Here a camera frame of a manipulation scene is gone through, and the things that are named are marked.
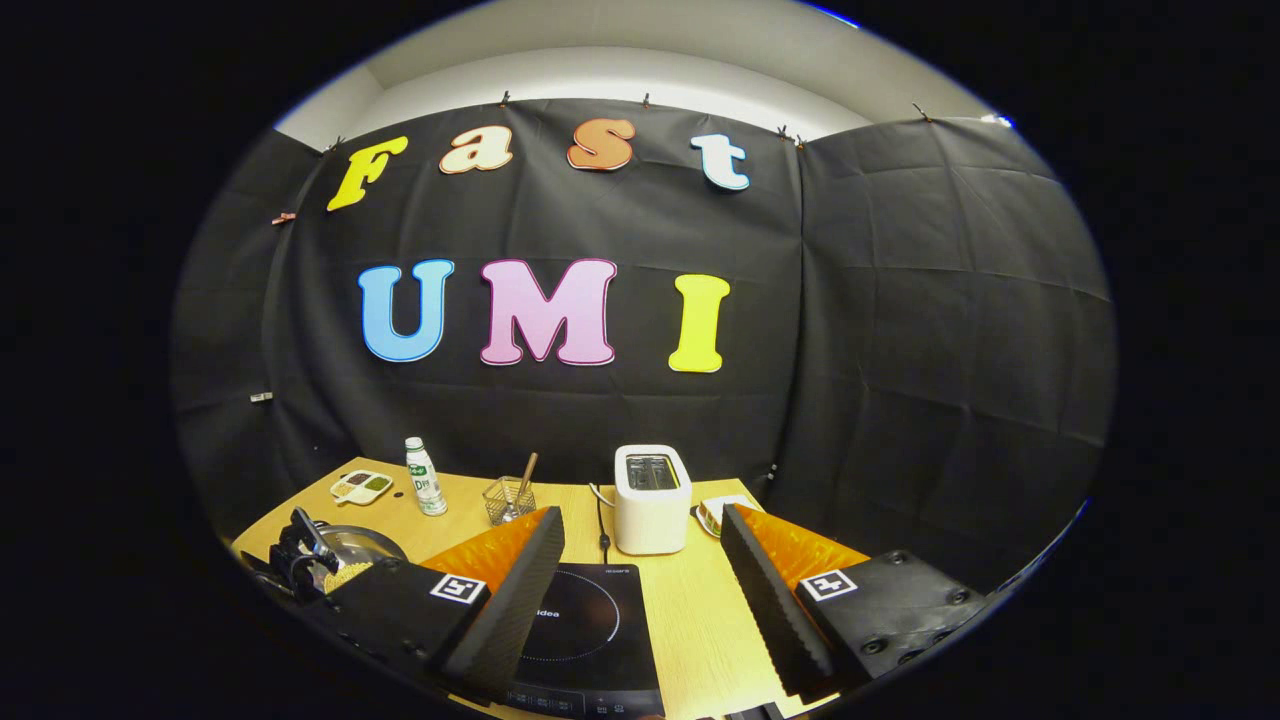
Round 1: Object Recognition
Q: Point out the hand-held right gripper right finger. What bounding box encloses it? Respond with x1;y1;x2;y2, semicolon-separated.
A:
718;502;991;701

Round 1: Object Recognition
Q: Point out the white divided bean dish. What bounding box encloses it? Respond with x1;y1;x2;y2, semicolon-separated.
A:
330;470;395;506

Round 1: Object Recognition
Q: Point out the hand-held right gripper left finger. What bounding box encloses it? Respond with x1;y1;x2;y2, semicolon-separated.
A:
298;505;567;706

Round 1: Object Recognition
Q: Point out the small white plate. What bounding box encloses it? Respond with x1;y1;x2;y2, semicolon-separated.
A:
696;494;766;539

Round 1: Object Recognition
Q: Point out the steel pot with black handles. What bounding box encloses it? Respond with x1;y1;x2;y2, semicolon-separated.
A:
285;508;408;601

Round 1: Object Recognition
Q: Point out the black toaster cable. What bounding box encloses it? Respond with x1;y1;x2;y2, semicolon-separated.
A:
590;483;613;564

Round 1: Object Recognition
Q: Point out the white drink bottle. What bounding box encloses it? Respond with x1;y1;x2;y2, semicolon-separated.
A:
405;437;449;517

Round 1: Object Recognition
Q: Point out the black induction cooktop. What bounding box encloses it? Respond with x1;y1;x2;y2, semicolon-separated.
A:
505;563;666;719

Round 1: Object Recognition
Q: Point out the clear utensil holder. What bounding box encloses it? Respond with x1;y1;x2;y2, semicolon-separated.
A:
483;476;538;527

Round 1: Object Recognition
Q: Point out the white toaster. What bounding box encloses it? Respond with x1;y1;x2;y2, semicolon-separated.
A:
613;444;693;556

